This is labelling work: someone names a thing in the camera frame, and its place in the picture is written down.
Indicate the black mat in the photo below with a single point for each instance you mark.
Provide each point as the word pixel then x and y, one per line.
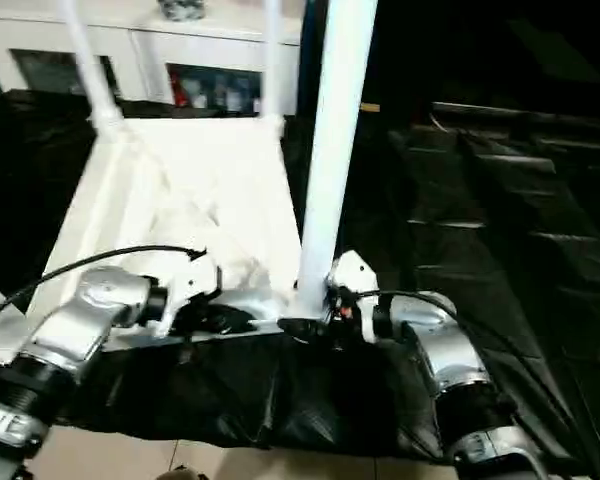
pixel 305 400

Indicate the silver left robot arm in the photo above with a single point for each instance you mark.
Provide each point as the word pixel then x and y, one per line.
pixel 80 310

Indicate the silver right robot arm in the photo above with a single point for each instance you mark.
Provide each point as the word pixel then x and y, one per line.
pixel 450 350

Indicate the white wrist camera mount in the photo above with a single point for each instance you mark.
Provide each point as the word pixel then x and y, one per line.
pixel 355 272
pixel 190 282

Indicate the small white jar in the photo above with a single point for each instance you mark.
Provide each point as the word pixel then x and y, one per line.
pixel 199 100

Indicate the white plastic table top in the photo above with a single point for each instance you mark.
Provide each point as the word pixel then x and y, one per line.
pixel 190 190

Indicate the grey black toy figure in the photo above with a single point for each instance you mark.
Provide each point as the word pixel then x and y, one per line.
pixel 182 7

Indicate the red bottle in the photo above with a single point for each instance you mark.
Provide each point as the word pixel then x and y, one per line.
pixel 178 92

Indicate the small tan label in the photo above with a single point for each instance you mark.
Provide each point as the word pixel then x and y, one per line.
pixel 370 107

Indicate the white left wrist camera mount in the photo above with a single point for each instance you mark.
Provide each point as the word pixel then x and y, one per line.
pixel 190 282

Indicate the black flat board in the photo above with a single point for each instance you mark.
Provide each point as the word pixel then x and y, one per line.
pixel 530 112

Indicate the white cabinet with glass doors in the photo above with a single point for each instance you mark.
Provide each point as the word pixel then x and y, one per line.
pixel 145 45

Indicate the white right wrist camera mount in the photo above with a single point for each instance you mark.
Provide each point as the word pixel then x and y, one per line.
pixel 355 272

